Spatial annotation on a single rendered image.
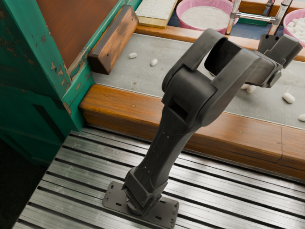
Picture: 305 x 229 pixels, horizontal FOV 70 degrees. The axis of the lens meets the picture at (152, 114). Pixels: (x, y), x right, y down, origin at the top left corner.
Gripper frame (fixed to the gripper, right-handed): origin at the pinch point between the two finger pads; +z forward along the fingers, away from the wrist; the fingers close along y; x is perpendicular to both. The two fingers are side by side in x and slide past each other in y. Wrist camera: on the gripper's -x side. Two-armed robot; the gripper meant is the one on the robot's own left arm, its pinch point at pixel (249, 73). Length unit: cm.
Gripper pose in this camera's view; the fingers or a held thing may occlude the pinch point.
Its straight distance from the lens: 81.7
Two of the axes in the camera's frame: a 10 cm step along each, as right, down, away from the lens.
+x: -1.9, 9.5, 2.5
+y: -9.6, -2.4, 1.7
